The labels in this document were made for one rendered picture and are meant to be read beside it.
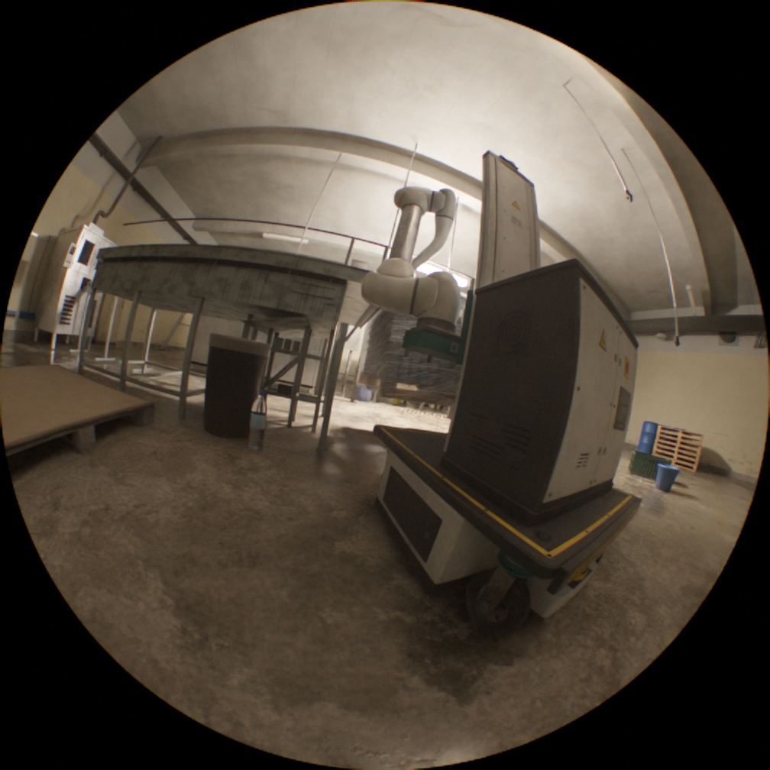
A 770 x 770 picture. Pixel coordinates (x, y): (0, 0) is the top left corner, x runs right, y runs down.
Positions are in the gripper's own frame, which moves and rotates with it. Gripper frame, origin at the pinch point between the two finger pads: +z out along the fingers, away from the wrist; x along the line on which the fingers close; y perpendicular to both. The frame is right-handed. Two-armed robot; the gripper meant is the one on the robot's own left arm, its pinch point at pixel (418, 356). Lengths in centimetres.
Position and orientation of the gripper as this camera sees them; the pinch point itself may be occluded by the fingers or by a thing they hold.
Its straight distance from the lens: 124.7
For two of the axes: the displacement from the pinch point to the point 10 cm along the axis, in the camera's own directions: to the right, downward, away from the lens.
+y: -3.2, -1.0, 9.4
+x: -9.2, -1.8, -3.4
